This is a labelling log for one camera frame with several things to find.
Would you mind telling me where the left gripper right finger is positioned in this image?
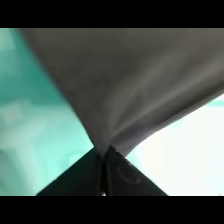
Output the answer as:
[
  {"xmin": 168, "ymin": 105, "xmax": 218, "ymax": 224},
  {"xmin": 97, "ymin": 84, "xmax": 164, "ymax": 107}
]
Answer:
[{"xmin": 103, "ymin": 145, "xmax": 168, "ymax": 197}]

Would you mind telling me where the dark grey garment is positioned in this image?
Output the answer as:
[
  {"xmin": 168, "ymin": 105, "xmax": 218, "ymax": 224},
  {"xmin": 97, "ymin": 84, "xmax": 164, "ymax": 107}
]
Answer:
[{"xmin": 19, "ymin": 27, "xmax": 224, "ymax": 158}]

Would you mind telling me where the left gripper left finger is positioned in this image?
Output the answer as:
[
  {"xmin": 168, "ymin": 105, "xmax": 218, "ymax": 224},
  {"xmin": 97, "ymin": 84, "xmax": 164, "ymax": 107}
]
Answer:
[{"xmin": 36, "ymin": 147, "xmax": 103, "ymax": 197}]

